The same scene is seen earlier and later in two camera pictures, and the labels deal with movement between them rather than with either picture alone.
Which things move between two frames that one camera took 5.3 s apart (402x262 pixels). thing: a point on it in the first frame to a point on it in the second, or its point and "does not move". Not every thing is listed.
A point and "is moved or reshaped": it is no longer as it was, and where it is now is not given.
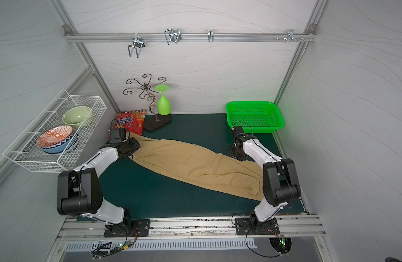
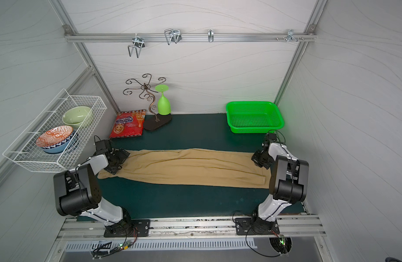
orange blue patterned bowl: x=55 y=140 does not move
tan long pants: x=197 y=166 is moved or reshaped
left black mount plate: x=139 y=228 does not move
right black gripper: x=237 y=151 to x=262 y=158
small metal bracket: x=211 y=35 does not move
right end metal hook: x=290 y=35 does not move
